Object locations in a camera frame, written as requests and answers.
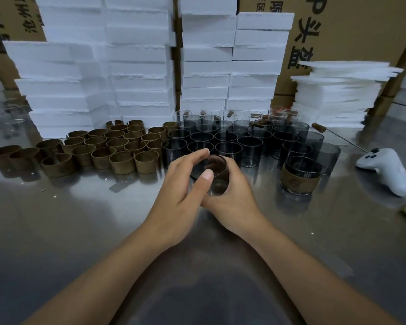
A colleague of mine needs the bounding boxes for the person's right hand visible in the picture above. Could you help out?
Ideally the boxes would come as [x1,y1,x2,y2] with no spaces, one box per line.
[199,158,268,242]

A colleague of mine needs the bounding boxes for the person's left hand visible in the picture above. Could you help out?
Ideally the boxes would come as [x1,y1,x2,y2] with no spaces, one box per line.
[135,148,214,251]

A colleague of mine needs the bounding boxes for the smoky transparent plastic cup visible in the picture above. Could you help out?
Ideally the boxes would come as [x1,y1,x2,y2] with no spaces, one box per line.
[280,155,323,197]
[191,153,231,197]

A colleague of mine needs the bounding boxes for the cluster of transparent plastic cups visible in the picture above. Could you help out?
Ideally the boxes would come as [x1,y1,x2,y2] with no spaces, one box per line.
[161,107,341,176]

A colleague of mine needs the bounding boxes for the brown sleeve ring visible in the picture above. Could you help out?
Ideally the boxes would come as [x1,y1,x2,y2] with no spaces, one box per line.
[280,165,321,196]

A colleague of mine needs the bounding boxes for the group of brown sleeve rings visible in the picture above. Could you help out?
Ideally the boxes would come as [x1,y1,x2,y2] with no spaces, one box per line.
[0,120,178,178]

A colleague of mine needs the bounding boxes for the bunch of clear plastic cups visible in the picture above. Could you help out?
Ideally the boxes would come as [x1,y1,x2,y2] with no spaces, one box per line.
[0,97,33,125]

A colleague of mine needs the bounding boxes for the person's left forearm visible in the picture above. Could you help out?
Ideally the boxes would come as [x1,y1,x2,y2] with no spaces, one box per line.
[22,226,166,325]

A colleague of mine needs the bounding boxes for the person's right forearm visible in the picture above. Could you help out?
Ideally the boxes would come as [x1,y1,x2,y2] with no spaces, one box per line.
[243,216,400,325]

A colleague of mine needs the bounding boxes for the stepped stack white foam blocks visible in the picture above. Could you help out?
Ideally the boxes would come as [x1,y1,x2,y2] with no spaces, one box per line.
[178,0,295,114]

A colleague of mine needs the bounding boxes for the stack of thin foam sheets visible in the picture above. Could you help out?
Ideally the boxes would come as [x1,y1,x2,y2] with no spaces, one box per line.
[290,60,404,129]

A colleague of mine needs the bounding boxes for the white game controller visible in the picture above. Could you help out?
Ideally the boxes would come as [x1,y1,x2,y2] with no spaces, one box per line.
[355,148,406,197]

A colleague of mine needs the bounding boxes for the tall stack white foam blocks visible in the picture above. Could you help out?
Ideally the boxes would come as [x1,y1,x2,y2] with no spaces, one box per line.
[2,0,176,139]

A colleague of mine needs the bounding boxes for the large printed cardboard box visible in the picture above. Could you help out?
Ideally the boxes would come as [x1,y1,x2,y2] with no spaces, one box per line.
[238,0,406,97]

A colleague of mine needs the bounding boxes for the brown-handled metal rod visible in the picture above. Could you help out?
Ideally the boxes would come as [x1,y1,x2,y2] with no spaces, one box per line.
[312,122,368,153]

